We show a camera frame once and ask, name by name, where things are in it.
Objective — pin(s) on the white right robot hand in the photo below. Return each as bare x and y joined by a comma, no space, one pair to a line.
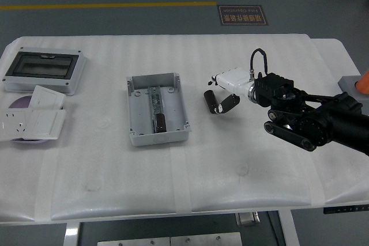
235,80

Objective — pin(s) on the black cylindrical battery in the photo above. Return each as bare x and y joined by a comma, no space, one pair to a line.
160,123
210,100

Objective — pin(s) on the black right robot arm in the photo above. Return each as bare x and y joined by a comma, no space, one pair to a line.
340,116

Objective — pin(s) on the open grey junction box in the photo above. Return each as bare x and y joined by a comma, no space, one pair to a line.
139,119

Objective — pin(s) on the grey box with dark window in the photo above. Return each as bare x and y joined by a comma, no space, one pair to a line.
40,79

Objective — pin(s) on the brown floor sign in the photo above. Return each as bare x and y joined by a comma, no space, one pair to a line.
242,15

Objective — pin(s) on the white foam mat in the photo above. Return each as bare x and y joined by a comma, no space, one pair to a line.
230,156

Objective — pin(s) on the grey block base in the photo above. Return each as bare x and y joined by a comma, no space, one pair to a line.
347,82

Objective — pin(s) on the white table leg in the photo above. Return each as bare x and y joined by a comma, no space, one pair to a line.
289,228
71,234

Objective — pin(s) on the black table control panel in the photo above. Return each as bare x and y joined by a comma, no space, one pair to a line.
346,209

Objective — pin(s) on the purple round disc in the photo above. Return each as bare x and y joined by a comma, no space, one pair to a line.
20,103

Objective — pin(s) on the white socket panel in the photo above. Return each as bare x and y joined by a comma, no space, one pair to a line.
11,125

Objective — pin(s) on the metal rail inside box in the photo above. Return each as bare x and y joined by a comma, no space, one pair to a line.
155,102

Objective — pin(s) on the grey metal bracket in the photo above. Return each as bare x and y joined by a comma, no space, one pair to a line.
248,219

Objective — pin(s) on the grey metal base plate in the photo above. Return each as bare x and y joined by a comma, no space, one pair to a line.
206,239
132,242

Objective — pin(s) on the white switch panel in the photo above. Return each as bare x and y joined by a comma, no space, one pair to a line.
43,123
46,97

